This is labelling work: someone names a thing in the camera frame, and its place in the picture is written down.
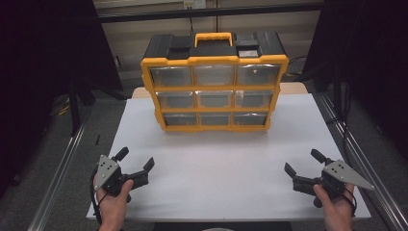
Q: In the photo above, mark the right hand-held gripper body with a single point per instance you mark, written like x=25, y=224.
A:
x=344, y=174

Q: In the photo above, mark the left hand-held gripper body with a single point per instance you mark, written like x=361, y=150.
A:
x=106, y=170

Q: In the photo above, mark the person's right hand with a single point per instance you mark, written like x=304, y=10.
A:
x=335, y=211

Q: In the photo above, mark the person's left hand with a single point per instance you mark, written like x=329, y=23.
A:
x=114, y=208

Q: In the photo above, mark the small black floor object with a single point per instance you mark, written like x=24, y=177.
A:
x=97, y=140

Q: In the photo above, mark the black metal stand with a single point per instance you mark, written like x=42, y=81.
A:
x=74, y=112

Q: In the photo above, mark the grid of clear plastic drawers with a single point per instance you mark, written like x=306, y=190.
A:
x=214, y=99

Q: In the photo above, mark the black curtain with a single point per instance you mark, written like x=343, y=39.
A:
x=369, y=48
x=38, y=64

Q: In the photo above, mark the yellow black organizer cabinet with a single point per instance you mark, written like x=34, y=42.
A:
x=214, y=48

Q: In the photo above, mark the black horizontal bar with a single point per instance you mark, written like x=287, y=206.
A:
x=208, y=12

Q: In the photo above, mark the aluminium floor rail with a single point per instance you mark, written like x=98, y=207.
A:
x=56, y=179
x=369, y=166

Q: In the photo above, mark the white wall outlet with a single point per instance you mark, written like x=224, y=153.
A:
x=194, y=4

